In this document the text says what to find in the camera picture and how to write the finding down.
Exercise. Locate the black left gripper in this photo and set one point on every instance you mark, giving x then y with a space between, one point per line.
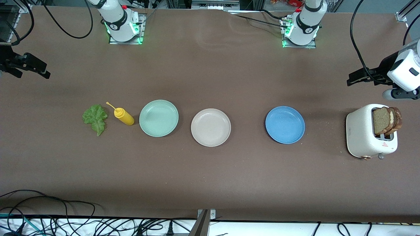
384 66

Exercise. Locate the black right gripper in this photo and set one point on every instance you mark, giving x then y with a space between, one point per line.
7 59

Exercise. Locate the brown bread slice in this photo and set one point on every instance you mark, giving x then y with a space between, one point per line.
380 120
397 119

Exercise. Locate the green lettuce leaf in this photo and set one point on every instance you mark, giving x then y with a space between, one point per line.
95 118

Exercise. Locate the blue round plate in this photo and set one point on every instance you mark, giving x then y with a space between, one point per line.
284 124

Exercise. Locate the green round plate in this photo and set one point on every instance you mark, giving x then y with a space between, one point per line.
158 118

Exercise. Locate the beige round plate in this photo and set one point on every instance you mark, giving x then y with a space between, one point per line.
210 127

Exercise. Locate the dark transparent box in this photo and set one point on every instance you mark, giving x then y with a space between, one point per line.
6 23

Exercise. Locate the white two-slot toaster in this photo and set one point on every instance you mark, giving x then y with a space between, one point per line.
359 131

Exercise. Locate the red package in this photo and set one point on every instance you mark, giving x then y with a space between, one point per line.
288 2

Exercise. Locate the yellow mustard squeeze bottle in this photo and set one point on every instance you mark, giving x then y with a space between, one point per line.
124 117

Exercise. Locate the grey equipment box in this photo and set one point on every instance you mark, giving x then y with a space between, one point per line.
215 5

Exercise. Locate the black power plug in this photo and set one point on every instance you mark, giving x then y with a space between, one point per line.
169 229

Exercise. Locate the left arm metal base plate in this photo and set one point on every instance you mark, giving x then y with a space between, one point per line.
310 46

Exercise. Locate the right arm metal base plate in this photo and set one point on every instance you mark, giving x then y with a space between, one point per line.
141 32

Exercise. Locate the metal bracket plate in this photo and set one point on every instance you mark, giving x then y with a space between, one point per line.
213 214

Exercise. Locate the grey metal post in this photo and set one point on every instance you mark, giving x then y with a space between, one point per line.
200 226

